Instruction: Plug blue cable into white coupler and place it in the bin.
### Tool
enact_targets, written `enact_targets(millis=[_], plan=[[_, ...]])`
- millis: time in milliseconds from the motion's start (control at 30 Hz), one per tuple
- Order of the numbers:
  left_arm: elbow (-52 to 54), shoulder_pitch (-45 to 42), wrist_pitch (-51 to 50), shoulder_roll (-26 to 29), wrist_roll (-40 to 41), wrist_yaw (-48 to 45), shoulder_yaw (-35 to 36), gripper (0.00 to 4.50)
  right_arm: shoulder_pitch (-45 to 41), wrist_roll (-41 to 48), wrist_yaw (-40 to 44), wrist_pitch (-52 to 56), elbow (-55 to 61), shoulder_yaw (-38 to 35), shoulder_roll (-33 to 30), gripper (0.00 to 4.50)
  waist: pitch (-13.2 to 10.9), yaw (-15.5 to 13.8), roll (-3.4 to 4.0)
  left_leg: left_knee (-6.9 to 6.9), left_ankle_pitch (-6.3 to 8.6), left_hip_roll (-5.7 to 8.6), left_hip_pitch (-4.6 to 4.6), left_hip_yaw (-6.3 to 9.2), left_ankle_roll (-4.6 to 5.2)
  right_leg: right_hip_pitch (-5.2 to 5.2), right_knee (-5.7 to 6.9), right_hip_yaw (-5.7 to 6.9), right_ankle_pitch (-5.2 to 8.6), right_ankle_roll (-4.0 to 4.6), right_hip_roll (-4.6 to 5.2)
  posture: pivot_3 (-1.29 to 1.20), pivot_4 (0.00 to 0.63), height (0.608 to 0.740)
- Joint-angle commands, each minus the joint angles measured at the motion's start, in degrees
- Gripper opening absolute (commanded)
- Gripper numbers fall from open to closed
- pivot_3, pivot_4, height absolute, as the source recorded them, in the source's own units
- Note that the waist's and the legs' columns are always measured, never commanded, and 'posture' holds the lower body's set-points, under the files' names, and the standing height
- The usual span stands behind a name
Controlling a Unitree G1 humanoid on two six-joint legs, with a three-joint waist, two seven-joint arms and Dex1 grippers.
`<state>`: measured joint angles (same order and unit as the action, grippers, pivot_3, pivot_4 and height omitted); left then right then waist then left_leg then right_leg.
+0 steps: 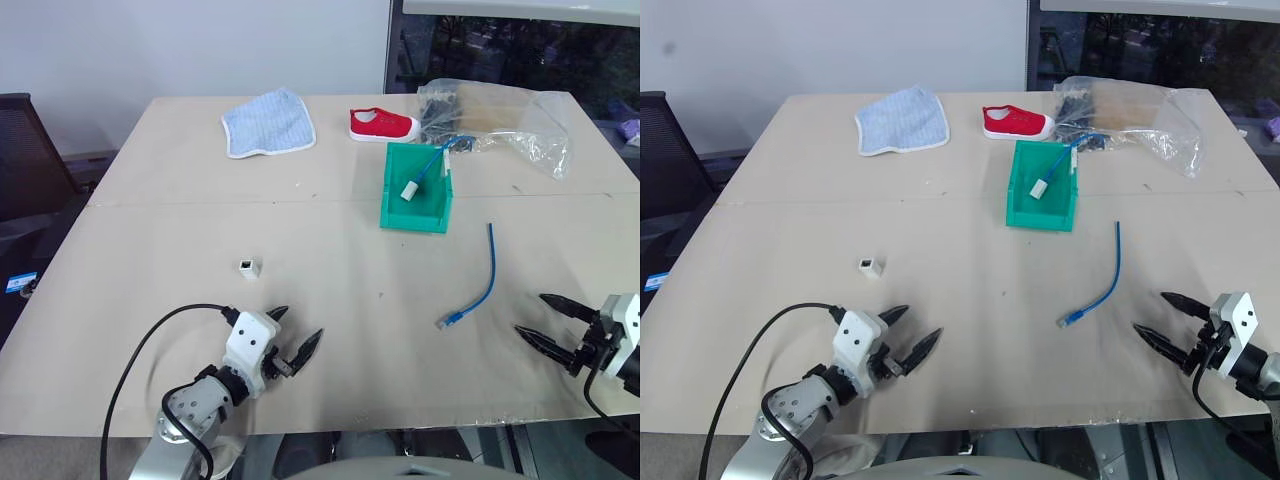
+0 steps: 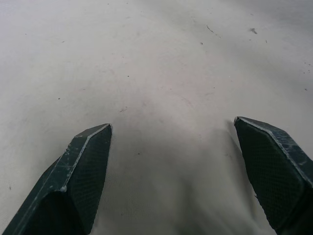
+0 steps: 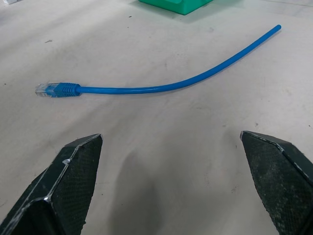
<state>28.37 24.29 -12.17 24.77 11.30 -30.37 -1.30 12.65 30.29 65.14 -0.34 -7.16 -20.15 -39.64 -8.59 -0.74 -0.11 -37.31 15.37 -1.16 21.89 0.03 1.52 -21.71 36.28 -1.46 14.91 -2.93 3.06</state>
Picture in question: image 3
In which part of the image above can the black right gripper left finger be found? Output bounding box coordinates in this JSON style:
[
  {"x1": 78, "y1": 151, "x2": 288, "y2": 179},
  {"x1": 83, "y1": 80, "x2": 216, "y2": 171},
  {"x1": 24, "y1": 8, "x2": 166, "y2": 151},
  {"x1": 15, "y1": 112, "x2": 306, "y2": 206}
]
[{"x1": 0, "y1": 133, "x2": 104, "y2": 235}]

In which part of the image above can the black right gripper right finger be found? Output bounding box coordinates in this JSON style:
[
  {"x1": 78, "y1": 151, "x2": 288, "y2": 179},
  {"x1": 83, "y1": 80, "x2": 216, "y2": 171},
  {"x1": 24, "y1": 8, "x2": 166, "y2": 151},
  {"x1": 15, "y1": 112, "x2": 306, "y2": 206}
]
[{"x1": 240, "y1": 130, "x2": 313, "y2": 235}]

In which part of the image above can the blue Ethernet cable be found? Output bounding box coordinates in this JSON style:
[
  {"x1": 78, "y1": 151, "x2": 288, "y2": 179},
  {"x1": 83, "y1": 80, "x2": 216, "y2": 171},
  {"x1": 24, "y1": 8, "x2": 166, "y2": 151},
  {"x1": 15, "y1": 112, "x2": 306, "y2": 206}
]
[{"x1": 34, "y1": 24, "x2": 282, "y2": 99}]

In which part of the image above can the green plastic block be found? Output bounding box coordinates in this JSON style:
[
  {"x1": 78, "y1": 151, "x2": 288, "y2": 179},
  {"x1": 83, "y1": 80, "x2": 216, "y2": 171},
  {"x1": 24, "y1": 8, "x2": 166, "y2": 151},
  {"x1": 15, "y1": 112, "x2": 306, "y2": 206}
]
[{"x1": 138, "y1": 0, "x2": 214, "y2": 16}]

